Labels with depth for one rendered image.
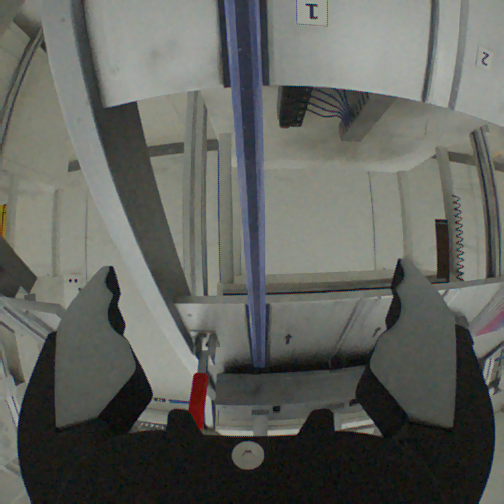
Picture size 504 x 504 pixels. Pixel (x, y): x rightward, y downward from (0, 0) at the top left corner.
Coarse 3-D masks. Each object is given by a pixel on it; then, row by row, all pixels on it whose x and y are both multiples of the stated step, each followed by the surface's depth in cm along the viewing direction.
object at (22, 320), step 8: (0, 296) 15; (0, 304) 15; (8, 304) 15; (8, 312) 15; (16, 312) 16; (16, 320) 16; (24, 320) 17; (32, 320) 18; (24, 328) 17; (32, 328) 18; (40, 328) 19; (32, 336) 19; (40, 336) 19
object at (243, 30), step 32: (224, 0) 7; (256, 0) 7; (256, 32) 8; (256, 64) 9; (256, 96) 10; (256, 128) 11; (256, 160) 13; (256, 192) 14; (256, 224) 16; (256, 256) 18; (256, 288) 20; (256, 320) 24; (256, 352) 29
